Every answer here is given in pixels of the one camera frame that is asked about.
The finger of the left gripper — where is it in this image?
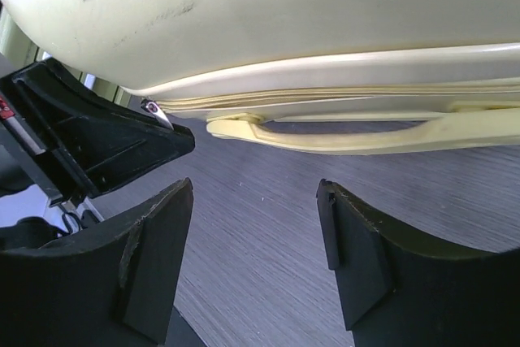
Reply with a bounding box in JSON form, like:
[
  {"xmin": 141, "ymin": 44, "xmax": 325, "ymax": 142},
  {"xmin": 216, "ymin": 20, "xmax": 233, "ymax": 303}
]
[{"xmin": 1, "ymin": 58, "xmax": 195, "ymax": 199}]

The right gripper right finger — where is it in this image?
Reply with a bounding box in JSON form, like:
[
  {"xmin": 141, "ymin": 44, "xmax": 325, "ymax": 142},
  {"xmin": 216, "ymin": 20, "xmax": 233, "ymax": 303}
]
[{"xmin": 316, "ymin": 180, "xmax": 519, "ymax": 346}]

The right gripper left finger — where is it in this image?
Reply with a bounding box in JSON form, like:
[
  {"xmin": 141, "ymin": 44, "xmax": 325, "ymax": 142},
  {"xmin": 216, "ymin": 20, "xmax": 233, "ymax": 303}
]
[{"xmin": 1, "ymin": 179, "xmax": 193, "ymax": 346}]

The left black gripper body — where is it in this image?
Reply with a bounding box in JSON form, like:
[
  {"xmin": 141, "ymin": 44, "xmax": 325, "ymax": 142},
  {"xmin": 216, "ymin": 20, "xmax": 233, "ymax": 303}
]
[{"xmin": 0, "ymin": 94, "xmax": 102, "ymax": 250}]

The yellow hard-shell suitcase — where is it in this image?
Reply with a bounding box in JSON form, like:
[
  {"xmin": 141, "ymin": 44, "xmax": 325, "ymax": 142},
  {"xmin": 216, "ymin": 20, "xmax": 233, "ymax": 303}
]
[{"xmin": 1, "ymin": 0, "xmax": 519, "ymax": 155}]

